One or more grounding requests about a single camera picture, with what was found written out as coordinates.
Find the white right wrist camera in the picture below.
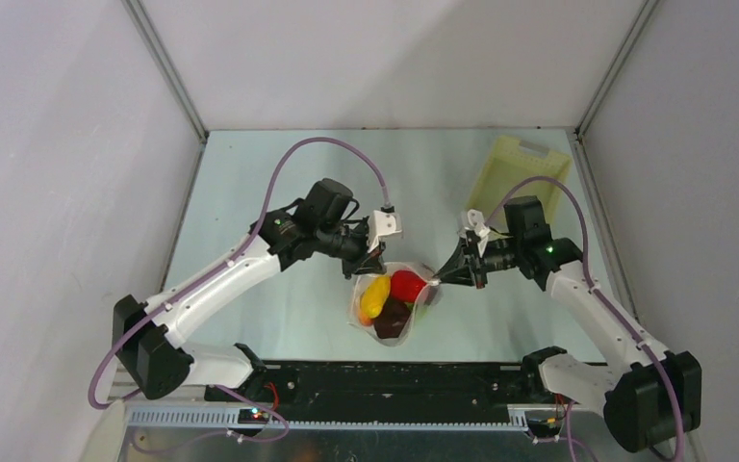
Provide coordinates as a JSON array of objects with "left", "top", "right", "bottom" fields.
[{"left": 458, "top": 209, "right": 491, "bottom": 241}]

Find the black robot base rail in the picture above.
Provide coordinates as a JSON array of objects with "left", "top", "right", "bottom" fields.
[{"left": 236, "top": 361, "right": 561, "bottom": 425}]

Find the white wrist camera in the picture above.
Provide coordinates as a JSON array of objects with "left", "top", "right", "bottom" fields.
[
  {"left": 458, "top": 209, "right": 491, "bottom": 241},
  {"left": 367, "top": 210, "right": 402, "bottom": 253}
]

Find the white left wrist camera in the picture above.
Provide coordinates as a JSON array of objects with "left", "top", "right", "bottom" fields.
[{"left": 367, "top": 210, "right": 402, "bottom": 253}]

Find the dark purple toy fruit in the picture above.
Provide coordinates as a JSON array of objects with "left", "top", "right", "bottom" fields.
[{"left": 373, "top": 297, "right": 411, "bottom": 339}]

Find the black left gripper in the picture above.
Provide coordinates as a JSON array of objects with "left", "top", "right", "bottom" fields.
[{"left": 316, "top": 217, "right": 386, "bottom": 279}]

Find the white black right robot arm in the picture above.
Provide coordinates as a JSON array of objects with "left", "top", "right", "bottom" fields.
[{"left": 436, "top": 196, "right": 702, "bottom": 452}]

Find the red toy pepper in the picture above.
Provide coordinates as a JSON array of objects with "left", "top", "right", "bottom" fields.
[{"left": 389, "top": 269, "right": 427, "bottom": 303}]

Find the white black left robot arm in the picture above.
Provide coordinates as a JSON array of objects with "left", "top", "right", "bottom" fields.
[{"left": 113, "top": 178, "right": 401, "bottom": 401}]

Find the yellow toy banana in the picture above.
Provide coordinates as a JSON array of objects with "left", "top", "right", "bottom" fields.
[{"left": 359, "top": 275, "right": 391, "bottom": 320}]

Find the clear zip top bag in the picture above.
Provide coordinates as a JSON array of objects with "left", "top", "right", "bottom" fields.
[{"left": 346, "top": 262, "right": 440, "bottom": 347}]

